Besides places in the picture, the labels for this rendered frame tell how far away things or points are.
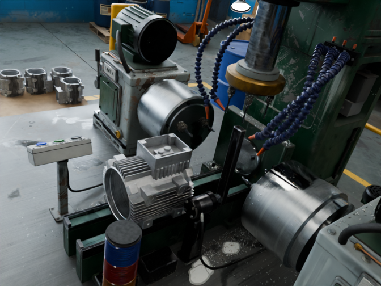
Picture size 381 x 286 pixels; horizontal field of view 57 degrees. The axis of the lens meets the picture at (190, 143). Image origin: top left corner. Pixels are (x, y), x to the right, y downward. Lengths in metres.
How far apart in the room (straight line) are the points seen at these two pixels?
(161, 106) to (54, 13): 5.54
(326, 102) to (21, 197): 1.05
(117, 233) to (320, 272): 0.48
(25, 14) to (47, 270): 5.73
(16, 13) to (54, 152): 5.54
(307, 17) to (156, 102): 0.58
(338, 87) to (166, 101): 0.57
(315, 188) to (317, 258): 0.18
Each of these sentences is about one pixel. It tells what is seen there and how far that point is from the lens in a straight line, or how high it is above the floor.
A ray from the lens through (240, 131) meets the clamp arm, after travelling 0.90.
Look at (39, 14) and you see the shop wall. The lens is 6.62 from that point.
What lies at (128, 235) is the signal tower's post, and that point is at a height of 1.22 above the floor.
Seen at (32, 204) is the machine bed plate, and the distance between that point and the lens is 1.30.
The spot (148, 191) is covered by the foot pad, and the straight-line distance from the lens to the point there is 0.91.
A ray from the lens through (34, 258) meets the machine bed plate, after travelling 1.13.
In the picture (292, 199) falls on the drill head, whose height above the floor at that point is 1.14.
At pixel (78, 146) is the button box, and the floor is 1.06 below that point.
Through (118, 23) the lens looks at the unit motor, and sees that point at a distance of 1.48.
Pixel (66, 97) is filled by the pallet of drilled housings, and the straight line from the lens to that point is 3.40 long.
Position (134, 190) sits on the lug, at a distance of 0.90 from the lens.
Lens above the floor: 1.65
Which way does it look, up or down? 30 degrees down
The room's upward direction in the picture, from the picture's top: 11 degrees clockwise
